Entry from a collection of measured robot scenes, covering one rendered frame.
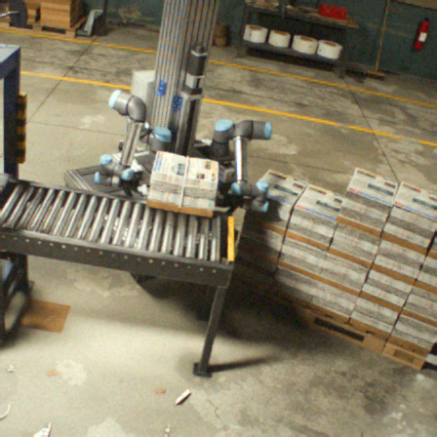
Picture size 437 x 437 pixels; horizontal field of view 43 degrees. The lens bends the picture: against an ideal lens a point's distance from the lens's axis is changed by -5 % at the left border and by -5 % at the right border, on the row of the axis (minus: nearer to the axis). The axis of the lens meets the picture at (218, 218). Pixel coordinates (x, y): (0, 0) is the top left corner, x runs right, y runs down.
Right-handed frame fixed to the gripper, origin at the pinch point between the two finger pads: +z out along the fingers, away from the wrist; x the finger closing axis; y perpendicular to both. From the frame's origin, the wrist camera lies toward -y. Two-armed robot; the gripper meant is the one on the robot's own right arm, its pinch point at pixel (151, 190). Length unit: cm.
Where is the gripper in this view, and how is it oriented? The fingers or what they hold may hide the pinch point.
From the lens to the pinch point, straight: 352.0
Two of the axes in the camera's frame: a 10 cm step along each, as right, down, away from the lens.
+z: 9.8, 1.6, 0.7
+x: 0.1, -4.6, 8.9
